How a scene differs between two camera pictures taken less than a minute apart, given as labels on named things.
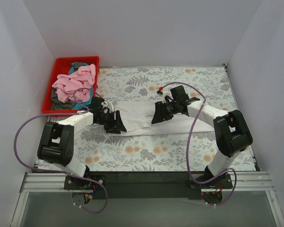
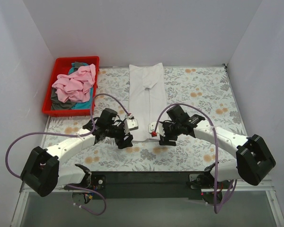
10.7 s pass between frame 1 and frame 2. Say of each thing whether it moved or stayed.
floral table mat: stayed
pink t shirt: stayed
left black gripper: moved
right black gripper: moved
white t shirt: moved
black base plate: stayed
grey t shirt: stayed
